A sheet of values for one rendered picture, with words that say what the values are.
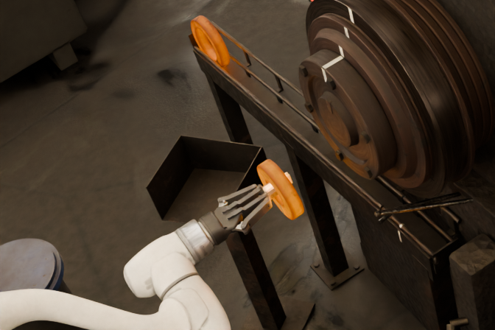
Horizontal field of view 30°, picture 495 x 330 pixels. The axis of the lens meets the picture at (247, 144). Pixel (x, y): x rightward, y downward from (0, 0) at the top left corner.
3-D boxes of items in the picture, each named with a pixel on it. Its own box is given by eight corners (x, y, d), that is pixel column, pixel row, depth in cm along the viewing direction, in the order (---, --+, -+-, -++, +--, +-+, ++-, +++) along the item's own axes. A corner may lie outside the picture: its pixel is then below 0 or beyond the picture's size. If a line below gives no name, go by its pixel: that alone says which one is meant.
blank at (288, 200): (260, 147, 220) (248, 155, 220) (292, 178, 208) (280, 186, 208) (280, 192, 230) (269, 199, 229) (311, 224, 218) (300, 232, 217)
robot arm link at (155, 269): (177, 238, 220) (206, 281, 214) (121, 275, 217) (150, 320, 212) (169, 222, 210) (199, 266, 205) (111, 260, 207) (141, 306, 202)
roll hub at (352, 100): (331, 124, 208) (305, 26, 189) (406, 191, 188) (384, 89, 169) (311, 137, 207) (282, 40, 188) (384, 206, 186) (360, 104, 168)
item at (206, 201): (246, 288, 307) (180, 134, 259) (318, 304, 295) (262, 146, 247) (219, 339, 295) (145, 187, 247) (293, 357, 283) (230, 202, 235)
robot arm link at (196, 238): (200, 270, 213) (222, 255, 214) (187, 246, 207) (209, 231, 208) (183, 247, 219) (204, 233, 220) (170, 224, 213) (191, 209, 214)
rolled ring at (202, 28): (211, 32, 286) (219, 27, 286) (183, 11, 299) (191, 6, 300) (227, 78, 298) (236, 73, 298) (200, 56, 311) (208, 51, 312)
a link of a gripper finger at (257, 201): (225, 215, 213) (227, 219, 212) (265, 189, 215) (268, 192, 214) (230, 225, 216) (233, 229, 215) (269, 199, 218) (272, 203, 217)
